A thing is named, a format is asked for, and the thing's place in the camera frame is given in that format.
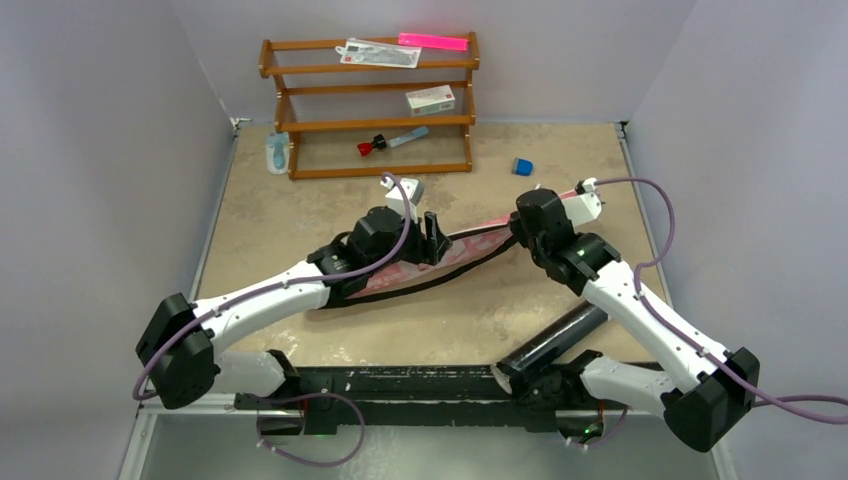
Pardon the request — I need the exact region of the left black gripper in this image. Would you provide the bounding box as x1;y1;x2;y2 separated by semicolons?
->
366;208;449;276

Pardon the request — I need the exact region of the pink sport racket bag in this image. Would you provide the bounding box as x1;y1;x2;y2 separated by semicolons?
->
331;188;591;303

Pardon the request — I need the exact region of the black shuttlecock tube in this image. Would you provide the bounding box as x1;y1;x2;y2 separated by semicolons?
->
490;302;608;395

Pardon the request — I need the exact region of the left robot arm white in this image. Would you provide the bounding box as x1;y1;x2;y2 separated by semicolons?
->
133;207;452;409

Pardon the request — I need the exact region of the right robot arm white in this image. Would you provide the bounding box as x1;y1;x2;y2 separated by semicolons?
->
509;189;760;452

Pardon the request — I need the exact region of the small blue white object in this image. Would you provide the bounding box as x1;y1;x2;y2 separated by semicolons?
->
511;157;534;177

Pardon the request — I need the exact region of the red black blue marker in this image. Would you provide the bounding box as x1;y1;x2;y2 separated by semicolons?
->
357;126;429;157

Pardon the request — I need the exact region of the white red small box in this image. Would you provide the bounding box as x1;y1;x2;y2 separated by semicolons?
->
405;85;456;117

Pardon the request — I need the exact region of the light blue white device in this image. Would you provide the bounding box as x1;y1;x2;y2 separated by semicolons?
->
265;132;290;175

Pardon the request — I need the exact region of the pink fluorescent bar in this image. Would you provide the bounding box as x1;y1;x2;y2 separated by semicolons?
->
397;32;469;52

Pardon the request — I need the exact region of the white packaged item on shelf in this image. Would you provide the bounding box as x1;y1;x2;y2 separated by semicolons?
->
334;38;422;69

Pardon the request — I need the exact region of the wooden three-tier shelf rack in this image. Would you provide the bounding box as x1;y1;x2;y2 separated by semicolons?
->
258;31;480;181

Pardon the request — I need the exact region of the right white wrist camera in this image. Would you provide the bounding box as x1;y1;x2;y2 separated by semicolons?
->
561;177;603;227

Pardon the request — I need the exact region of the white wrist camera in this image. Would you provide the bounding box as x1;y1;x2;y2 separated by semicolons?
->
380;176;425;223
561;177;603;227

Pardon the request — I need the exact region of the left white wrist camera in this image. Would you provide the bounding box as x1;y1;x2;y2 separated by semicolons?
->
380;176;425;223

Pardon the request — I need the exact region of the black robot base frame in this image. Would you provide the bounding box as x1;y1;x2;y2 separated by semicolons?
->
135;354;637;439

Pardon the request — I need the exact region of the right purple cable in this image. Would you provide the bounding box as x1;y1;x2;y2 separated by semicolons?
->
592;176;848;452

